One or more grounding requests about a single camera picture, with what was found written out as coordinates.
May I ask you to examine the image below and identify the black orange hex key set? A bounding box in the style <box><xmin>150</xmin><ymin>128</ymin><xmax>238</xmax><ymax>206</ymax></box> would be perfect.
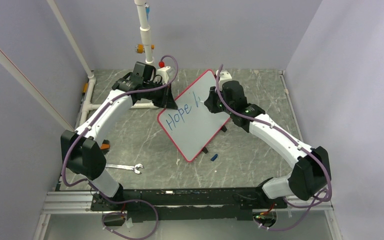
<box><xmin>100</xmin><ymin>139</ymin><xmax>110</xmax><ymax>150</ymax></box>

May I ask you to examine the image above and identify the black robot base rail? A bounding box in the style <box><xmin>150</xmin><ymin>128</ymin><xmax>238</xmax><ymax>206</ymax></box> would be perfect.
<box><xmin>90</xmin><ymin>187</ymin><xmax>287</xmax><ymax>223</ymax></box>

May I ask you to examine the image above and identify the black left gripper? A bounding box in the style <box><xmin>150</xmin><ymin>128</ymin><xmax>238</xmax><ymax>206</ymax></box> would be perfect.
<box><xmin>143</xmin><ymin>80</ymin><xmax>177</xmax><ymax>110</ymax></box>

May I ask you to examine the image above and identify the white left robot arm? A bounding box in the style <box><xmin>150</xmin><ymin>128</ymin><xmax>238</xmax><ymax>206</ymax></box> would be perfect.
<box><xmin>60</xmin><ymin>62</ymin><xmax>178</xmax><ymax>210</ymax></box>

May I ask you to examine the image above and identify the white PVC pipe frame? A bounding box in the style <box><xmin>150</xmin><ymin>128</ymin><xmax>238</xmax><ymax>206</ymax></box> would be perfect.
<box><xmin>0</xmin><ymin>0</ymin><xmax>160</xmax><ymax>128</ymax></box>

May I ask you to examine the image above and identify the silver open-end wrench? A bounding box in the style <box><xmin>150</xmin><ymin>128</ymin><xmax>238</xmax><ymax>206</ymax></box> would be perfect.
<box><xmin>105</xmin><ymin>163</ymin><xmax>144</xmax><ymax>175</ymax></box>

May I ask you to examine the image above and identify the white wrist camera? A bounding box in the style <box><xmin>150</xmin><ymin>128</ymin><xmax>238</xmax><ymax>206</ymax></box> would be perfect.
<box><xmin>156</xmin><ymin>61</ymin><xmax>174</xmax><ymax>85</ymax></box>
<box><xmin>215</xmin><ymin>70</ymin><xmax>233</xmax><ymax>85</ymax></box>

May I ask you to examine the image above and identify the orange yellow pole clamp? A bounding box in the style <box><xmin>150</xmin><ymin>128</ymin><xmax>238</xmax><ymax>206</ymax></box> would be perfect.
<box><xmin>134</xmin><ymin>43</ymin><xmax>146</xmax><ymax>54</ymax></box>

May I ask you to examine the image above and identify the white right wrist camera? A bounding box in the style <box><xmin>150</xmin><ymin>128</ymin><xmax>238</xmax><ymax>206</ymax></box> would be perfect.
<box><xmin>215</xmin><ymin>70</ymin><xmax>233</xmax><ymax>85</ymax></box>

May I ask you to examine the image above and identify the blue marker cap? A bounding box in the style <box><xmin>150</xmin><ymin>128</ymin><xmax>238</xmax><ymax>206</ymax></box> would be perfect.
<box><xmin>210</xmin><ymin>154</ymin><xmax>218</xmax><ymax>162</ymax></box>

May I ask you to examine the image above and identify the pink-framed whiteboard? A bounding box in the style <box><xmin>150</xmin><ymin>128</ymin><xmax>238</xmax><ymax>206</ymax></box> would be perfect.
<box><xmin>157</xmin><ymin>69</ymin><xmax>230</xmax><ymax>162</ymax></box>

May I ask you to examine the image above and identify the white PVC vertical pole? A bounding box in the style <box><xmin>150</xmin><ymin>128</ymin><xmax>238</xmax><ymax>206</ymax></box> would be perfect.
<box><xmin>134</xmin><ymin>0</ymin><xmax>155</xmax><ymax>65</ymax></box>

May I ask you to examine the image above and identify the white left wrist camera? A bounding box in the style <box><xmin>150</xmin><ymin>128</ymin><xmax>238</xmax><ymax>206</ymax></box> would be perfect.
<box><xmin>156</xmin><ymin>61</ymin><xmax>174</xmax><ymax>85</ymax></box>

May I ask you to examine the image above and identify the blue pole clip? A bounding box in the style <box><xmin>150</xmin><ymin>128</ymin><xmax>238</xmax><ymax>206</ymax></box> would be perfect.
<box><xmin>145</xmin><ymin>3</ymin><xmax>150</xmax><ymax>20</ymax></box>

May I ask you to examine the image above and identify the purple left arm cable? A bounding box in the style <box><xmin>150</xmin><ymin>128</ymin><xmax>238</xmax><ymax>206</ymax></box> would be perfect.
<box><xmin>61</xmin><ymin>54</ymin><xmax>180</xmax><ymax>240</ymax></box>

